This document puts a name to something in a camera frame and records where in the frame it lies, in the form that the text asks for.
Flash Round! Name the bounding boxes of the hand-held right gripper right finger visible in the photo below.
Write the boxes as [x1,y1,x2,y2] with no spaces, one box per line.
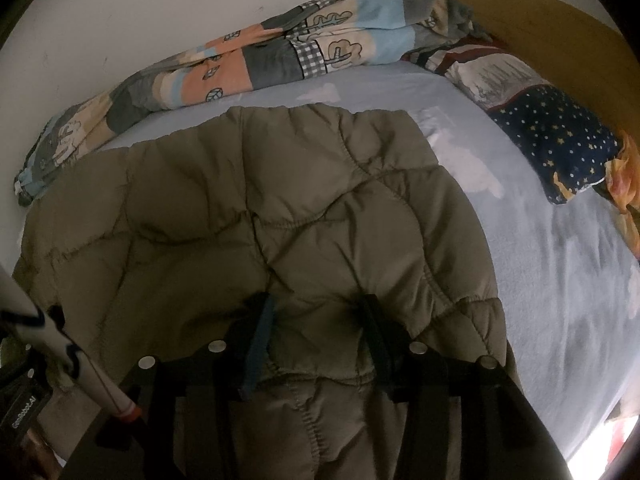
[357,292,541,480]

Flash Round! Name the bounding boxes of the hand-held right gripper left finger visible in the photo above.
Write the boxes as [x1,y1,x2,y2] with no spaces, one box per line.
[95,292,276,480]

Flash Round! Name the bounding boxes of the olive hooded puffer jacket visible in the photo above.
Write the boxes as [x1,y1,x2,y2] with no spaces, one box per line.
[12,102,526,480]

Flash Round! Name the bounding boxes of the white blue patterned stick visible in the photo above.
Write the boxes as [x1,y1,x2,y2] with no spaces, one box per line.
[0,260,142,421]

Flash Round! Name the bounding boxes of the light blue cloud bed sheet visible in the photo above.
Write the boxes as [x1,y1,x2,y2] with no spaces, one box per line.
[0,57,640,466]

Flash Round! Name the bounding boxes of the navy star print pillow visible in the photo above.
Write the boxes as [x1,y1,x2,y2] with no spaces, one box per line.
[487,84,623,205]

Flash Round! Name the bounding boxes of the rolled patchwork print quilt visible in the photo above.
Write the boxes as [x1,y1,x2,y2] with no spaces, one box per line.
[14,0,476,206]

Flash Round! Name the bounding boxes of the orange cloth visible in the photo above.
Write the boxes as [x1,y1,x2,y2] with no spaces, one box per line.
[602,130,640,256]

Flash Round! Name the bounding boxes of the wooden headboard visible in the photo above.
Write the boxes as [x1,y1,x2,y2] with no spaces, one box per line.
[448,0,640,161]

